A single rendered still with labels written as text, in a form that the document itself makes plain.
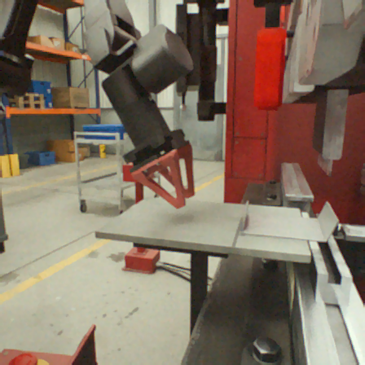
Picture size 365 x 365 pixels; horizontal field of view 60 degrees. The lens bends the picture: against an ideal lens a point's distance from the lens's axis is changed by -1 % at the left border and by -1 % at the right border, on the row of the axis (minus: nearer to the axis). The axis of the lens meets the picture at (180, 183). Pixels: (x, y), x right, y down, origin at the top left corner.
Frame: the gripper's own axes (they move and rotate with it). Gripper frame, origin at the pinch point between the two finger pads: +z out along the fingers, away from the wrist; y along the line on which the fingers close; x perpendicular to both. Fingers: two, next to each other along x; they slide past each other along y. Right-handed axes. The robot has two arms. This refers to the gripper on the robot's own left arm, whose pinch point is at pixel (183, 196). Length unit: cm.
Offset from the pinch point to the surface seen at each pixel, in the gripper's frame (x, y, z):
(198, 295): 4.6, -2.1, 13.9
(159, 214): 4.8, -0.2, 0.8
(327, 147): -19.7, -4.7, 1.5
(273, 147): -9, 85, 8
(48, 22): 357, 676, -451
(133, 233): 5.2, -8.3, 0.4
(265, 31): -18.6, -15.8, -10.7
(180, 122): 199, 736, -84
